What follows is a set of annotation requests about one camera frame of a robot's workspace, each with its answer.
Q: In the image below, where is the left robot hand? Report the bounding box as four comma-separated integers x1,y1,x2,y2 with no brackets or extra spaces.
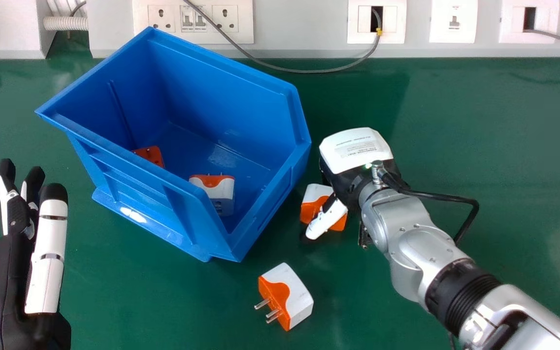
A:
0,158,72,350

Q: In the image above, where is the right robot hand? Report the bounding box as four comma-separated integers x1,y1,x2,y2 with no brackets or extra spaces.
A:
305,127,411,241

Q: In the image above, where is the white-and-orange plug adapter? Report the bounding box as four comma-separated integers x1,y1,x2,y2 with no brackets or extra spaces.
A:
132,145,166,169
254,262,315,332
300,183,348,232
189,175,236,217

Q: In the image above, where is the blue plastic bin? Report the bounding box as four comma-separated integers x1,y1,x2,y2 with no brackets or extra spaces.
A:
35,26,312,263

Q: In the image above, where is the white socket strip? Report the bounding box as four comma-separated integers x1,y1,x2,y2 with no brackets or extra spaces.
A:
132,0,255,45

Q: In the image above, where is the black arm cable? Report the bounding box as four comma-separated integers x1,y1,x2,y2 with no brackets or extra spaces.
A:
371,160,480,245

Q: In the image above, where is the grey cable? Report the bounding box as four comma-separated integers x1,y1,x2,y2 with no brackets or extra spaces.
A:
183,0,383,74
523,28,560,49

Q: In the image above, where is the white wall socket plate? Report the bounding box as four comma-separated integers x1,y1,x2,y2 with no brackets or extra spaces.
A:
429,0,479,44
347,0,407,45
499,0,560,45

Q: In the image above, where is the white corrugated hose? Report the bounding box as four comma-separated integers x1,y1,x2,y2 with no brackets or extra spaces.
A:
43,0,89,32

